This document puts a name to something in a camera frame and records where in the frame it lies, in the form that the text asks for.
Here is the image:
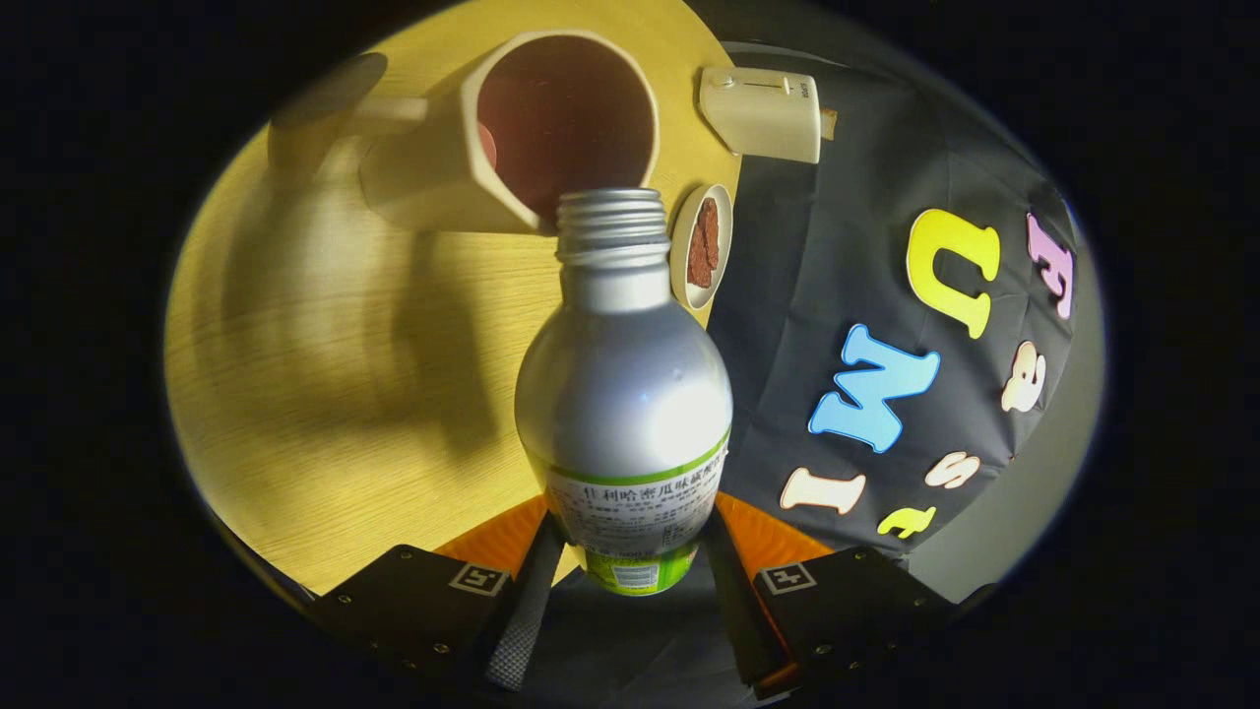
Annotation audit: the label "beige cup with handle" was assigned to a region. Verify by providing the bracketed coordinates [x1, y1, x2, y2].
[267, 29, 662, 236]

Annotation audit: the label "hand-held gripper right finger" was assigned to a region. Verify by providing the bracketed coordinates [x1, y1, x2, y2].
[702, 491, 997, 702]

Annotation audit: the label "brown meat pieces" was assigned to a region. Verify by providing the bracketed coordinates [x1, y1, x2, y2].
[685, 197, 722, 290]

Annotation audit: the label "white toaster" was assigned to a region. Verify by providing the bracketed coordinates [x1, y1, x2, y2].
[697, 66, 824, 166]

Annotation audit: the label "wooden table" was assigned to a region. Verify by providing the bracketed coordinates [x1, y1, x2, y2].
[163, 0, 745, 598]

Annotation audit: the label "silver green juice bottle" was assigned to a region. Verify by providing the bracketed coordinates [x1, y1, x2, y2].
[513, 187, 735, 599]

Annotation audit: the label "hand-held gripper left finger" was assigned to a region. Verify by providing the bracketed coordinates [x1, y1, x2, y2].
[313, 494, 569, 693]

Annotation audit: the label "white round plate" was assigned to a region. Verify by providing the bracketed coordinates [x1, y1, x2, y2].
[669, 183, 735, 313]

